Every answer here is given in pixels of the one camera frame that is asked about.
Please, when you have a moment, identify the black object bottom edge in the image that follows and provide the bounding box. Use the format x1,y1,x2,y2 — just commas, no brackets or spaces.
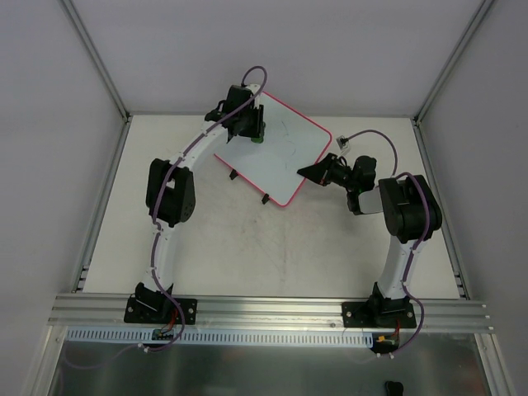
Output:
384,381,404,396

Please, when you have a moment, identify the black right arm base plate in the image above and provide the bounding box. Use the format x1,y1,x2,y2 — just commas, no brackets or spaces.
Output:
124,297,198,326

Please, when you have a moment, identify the pink-framed whiteboard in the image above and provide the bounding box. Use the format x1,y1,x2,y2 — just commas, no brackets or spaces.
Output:
214,92,332,207

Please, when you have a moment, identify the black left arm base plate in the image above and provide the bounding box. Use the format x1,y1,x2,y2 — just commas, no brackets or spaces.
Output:
341,299,417,329

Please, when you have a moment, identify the right aluminium frame post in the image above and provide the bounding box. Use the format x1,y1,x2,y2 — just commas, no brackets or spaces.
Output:
413,0,496,125

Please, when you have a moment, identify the aluminium frame post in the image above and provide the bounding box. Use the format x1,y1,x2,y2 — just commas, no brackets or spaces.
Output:
413,0,496,125
58,0,130,122

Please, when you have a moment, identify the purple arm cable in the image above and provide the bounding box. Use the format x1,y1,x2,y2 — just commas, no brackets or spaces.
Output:
350,130,432,360
148,65,269,298

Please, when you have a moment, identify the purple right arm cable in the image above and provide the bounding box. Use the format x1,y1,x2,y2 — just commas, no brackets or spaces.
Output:
148,65,269,298

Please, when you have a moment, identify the aluminium mounting rail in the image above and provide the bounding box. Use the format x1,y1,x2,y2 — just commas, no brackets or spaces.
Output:
47,293,495,333

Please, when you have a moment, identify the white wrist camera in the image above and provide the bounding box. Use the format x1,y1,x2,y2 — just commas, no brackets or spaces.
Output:
336,135,351,152
246,83,262,108

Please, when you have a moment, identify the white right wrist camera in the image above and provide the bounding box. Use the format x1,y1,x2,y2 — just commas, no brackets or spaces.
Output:
246,83,262,108

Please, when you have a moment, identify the left aluminium frame post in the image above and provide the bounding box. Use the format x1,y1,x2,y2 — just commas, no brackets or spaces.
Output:
58,0,130,122

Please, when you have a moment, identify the white slotted cable duct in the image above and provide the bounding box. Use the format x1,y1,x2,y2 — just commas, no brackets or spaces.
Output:
65,327,374,348

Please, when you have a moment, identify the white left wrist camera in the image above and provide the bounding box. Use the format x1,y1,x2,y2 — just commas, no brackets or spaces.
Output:
336,135,351,152

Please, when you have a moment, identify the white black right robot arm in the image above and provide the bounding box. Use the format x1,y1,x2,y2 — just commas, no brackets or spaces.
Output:
135,83,265,314

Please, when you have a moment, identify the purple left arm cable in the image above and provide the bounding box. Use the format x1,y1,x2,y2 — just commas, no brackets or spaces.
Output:
350,130,432,360

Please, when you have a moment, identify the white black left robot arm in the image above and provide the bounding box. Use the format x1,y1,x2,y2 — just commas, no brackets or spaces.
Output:
297,153,442,304

